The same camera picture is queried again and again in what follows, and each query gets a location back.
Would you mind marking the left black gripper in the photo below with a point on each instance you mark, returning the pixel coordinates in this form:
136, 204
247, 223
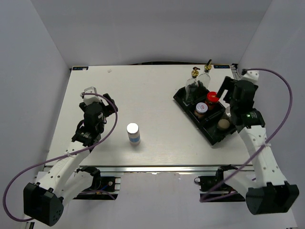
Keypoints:
110, 108

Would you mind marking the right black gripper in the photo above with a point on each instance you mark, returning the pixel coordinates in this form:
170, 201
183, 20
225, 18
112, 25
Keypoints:
228, 84

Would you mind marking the red-lid dark sauce jar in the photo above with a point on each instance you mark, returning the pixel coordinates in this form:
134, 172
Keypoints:
211, 100

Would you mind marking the small white-lid sauce jar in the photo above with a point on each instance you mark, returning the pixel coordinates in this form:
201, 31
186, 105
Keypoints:
200, 110

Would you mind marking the clear silver-lid spice jar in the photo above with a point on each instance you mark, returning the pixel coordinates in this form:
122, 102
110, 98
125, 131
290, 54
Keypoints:
225, 121

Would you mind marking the blue-label silver-lid shaker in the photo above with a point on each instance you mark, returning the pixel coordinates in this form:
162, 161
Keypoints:
133, 133

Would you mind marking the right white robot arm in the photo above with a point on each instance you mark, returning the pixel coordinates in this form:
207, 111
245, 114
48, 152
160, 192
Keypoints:
270, 192

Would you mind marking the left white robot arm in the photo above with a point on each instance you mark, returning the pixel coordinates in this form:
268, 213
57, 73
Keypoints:
45, 199

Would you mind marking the blue table logo sticker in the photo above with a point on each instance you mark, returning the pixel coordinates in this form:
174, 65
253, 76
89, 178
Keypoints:
80, 68

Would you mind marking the black plastic organizer tray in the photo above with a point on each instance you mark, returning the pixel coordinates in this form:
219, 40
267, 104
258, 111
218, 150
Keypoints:
207, 125

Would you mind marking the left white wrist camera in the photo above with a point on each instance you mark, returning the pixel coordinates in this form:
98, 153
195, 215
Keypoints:
89, 96

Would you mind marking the aluminium table frame rail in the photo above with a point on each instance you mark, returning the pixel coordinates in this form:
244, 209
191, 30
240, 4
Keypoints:
143, 95

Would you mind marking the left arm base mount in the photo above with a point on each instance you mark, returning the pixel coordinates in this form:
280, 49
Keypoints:
104, 187

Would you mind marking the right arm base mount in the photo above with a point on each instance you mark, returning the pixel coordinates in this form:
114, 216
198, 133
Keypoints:
224, 193

